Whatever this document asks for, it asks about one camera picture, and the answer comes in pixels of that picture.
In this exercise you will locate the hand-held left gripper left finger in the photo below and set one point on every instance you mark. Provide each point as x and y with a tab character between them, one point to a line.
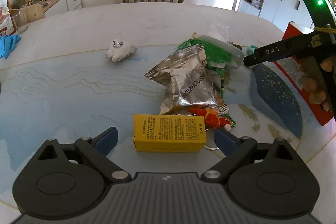
107	138

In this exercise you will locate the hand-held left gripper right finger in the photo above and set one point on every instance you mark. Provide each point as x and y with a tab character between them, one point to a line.
224	140

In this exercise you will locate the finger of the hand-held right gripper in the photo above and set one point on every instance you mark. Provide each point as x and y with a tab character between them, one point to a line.
273	52

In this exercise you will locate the red cardboard box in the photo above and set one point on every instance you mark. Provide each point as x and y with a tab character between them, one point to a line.
295	29

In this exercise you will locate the green tassel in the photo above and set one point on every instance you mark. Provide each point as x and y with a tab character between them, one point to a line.
218	53

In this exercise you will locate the yellow carton box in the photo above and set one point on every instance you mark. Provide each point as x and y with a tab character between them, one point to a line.
168	132

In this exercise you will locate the silver foil snack bag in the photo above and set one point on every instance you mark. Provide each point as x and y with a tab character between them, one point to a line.
189	82

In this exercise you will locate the person's right hand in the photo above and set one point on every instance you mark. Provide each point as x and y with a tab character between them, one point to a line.
311	85

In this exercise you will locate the small teal plastic item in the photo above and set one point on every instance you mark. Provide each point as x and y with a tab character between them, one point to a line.
250	48

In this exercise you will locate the grey plastic bag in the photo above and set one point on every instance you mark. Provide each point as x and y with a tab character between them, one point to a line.
253	1

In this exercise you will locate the blue printed table mat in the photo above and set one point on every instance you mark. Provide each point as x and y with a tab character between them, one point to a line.
65	98

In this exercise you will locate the white plush toy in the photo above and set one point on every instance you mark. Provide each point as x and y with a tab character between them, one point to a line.
123	52

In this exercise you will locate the blue cloth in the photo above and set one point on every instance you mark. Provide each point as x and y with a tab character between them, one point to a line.
9	43

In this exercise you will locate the small light wooden chair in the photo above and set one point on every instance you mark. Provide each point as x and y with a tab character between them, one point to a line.
31	12

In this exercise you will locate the red printed box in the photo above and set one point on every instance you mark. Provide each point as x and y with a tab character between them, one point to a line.
5	16

